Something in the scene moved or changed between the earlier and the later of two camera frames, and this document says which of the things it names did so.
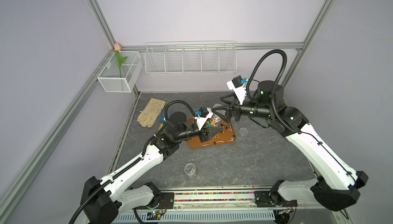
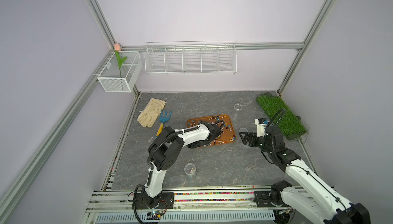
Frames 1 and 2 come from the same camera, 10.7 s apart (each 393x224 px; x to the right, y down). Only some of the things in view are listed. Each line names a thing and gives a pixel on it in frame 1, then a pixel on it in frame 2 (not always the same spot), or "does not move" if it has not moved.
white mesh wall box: x=113 y=79 does not move
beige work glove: x=150 y=112 does not move
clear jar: x=190 y=169 does not move
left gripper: x=208 y=135 to x=193 y=146
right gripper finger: x=224 y=113 to x=244 y=140
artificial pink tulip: x=117 y=48 does not move
